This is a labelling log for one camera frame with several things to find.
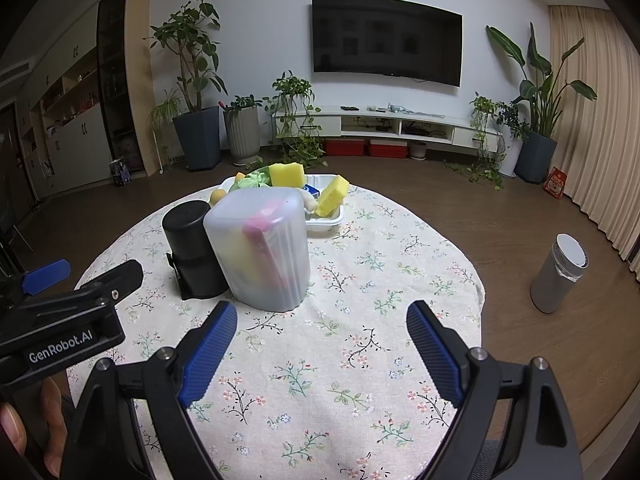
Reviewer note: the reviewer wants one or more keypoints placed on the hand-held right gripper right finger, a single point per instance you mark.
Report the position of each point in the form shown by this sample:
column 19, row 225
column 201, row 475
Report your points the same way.
column 435, row 352

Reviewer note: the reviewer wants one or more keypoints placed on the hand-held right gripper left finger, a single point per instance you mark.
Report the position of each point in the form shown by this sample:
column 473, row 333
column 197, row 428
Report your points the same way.
column 207, row 355

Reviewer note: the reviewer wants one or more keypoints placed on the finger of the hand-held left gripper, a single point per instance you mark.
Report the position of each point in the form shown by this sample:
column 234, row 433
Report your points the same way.
column 115, row 280
column 47, row 275

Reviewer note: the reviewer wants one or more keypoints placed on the translucent plastic container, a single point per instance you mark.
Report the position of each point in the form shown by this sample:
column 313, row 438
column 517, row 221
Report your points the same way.
column 295, row 270

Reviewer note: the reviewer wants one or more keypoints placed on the yellow egg-shaped sponge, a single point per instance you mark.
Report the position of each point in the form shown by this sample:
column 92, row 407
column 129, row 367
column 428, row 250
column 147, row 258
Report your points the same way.
column 218, row 198

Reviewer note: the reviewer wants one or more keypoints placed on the white plastic tray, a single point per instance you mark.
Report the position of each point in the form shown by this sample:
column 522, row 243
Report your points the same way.
column 325, row 225

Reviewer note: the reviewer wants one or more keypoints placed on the yellow block sponge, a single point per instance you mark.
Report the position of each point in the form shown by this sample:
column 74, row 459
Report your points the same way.
column 287, row 175
column 332, row 195

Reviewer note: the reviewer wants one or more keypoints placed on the person's left hand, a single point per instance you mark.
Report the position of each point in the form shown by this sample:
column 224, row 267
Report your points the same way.
column 52, row 425

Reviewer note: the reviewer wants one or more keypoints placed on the black cylindrical container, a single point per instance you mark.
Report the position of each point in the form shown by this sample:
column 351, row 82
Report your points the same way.
column 190, row 245

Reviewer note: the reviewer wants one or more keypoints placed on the small blue box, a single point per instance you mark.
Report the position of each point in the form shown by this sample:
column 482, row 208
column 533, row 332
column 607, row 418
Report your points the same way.
column 120, row 172

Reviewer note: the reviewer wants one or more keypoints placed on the round table with cloth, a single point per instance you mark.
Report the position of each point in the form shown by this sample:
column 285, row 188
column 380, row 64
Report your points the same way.
column 325, row 375

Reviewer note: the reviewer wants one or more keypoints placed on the pink sponge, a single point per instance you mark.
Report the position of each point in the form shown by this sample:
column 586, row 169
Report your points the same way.
column 262, row 232

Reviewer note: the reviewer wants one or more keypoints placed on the grey cylindrical bin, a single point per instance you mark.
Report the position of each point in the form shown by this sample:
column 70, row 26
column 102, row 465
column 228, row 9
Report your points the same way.
column 555, row 280

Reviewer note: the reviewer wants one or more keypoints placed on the tall plant in dark pot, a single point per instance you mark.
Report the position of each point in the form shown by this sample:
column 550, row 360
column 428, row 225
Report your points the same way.
column 197, row 140

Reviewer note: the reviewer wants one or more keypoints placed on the green mesh bath puff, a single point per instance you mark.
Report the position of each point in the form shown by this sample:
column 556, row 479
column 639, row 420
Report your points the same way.
column 252, row 180

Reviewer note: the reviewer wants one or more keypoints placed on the thin grassy plant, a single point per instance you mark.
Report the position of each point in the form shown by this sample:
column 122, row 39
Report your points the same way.
column 164, row 110

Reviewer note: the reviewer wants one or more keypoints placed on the white fluffy cloth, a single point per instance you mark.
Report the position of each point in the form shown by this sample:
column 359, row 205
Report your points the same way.
column 308, row 205

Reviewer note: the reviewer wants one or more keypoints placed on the plant in grey ribbed pot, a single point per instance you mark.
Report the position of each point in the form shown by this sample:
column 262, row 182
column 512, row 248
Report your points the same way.
column 242, row 135

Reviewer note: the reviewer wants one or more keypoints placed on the small white pot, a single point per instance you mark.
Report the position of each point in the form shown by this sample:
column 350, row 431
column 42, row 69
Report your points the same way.
column 418, row 151

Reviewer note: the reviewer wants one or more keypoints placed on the ceiling air vent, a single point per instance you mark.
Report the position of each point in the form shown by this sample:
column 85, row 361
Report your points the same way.
column 17, row 74

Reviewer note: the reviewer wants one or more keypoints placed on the red paper bag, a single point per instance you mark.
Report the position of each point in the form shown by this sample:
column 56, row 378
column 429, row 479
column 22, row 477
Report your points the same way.
column 556, row 184

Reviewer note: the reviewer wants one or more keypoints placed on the red storage box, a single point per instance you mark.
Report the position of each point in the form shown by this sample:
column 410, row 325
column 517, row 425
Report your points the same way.
column 344, row 147
column 389, row 149

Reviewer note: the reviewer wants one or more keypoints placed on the small plant in white pot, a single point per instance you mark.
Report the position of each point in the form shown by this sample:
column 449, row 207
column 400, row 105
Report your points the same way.
column 511, row 155

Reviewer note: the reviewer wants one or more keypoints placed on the broad-leaf plant in dark pot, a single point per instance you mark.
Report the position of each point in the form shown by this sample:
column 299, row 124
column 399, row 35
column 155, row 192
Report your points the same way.
column 537, row 157

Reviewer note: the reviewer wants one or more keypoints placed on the white television console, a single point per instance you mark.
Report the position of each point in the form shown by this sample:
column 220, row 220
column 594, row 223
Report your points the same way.
column 450, row 132

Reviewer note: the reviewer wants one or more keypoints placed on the trailing vine plant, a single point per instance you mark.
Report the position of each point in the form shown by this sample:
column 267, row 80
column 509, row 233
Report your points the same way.
column 482, row 115

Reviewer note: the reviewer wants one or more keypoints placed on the trailing pothos plant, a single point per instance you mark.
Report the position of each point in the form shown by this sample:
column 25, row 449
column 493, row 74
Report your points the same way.
column 295, row 110

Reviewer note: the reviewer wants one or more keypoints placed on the beige curtain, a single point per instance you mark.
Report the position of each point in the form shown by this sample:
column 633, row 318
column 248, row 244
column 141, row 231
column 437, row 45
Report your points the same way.
column 595, row 135

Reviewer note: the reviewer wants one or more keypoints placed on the built-in wall cabinet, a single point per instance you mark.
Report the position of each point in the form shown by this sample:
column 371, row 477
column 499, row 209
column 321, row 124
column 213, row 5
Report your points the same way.
column 75, row 125

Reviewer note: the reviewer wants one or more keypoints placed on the wall-mounted black television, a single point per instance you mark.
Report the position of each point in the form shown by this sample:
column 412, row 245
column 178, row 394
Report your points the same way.
column 385, row 40

